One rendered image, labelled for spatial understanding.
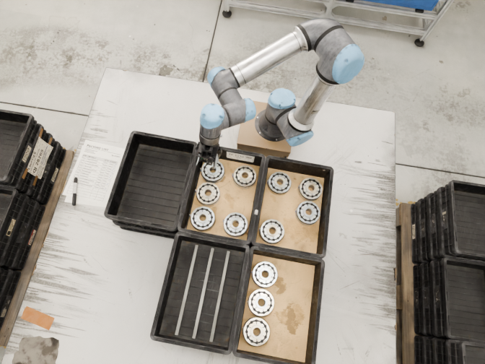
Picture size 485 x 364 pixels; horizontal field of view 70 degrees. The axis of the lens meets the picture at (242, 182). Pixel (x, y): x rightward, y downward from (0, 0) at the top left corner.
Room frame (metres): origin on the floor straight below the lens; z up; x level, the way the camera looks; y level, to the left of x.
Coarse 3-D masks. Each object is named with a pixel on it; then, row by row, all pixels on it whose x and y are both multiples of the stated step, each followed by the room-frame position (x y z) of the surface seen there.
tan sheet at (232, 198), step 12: (228, 168) 0.61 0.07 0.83; (204, 180) 0.54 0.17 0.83; (228, 180) 0.55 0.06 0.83; (228, 192) 0.49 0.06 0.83; (240, 192) 0.50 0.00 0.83; (252, 192) 0.51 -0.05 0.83; (216, 204) 0.43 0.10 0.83; (228, 204) 0.44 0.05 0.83; (240, 204) 0.44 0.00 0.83; (252, 204) 0.45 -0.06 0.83; (216, 216) 0.38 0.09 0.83; (192, 228) 0.31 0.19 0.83; (216, 228) 0.32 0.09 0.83
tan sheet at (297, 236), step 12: (300, 180) 0.60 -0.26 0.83; (264, 192) 0.51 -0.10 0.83; (288, 192) 0.53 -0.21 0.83; (264, 204) 0.46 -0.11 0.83; (276, 204) 0.46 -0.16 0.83; (288, 204) 0.47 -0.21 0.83; (264, 216) 0.41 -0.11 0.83; (276, 216) 0.41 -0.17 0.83; (288, 216) 0.42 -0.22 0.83; (288, 228) 0.36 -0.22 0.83; (300, 228) 0.37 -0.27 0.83; (312, 228) 0.38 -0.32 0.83; (288, 240) 0.31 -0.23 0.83; (300, 240) 0.32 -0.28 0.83; (312, 240) 0.32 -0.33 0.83; (312, 252) 0.27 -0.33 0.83
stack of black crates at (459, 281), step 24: (432, 264) 0.38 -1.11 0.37; (456, 264) 0.38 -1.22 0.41; (480, 264) 0.39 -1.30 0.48; (432, 288) 0.25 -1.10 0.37; (456, 288) 0.26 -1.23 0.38; (480, 288) 0.28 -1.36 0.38; (432, 312) 0.12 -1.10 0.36; (456, 312) 0.14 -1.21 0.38; (480, 312) 0.15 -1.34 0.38; (432, 336) 0.01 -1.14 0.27; (456, 336) 0.02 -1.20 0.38; (480, 336) 0.03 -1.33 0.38
